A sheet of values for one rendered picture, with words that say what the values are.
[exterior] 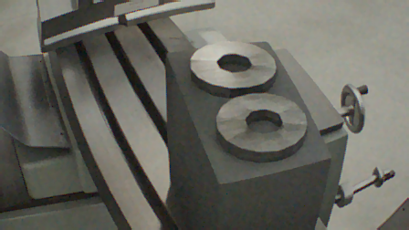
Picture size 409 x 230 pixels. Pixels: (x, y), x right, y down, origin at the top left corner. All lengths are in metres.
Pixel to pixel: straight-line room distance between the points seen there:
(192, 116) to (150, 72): 0.40
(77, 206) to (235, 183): 0.60
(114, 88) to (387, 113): 1.70
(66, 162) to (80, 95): 0.13
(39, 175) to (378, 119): 1.70
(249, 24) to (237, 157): 2.38
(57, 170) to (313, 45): 1.95
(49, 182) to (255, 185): 0.58
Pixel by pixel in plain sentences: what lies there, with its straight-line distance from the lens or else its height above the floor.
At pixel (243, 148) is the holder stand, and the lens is 0.72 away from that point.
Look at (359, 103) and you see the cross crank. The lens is 1.58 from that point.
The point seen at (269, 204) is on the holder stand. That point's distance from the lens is 0.74.
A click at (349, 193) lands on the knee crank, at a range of 1.56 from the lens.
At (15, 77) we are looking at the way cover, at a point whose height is 0.86.
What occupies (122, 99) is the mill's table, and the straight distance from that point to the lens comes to 1.12.
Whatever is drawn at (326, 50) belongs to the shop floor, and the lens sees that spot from 2.99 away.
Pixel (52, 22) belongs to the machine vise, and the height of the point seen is 0.97.
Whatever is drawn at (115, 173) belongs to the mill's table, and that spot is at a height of 0.91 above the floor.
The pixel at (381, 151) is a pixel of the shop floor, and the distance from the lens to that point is 2.50.
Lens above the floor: 1.57
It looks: 37 degrees down
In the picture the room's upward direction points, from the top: straight up
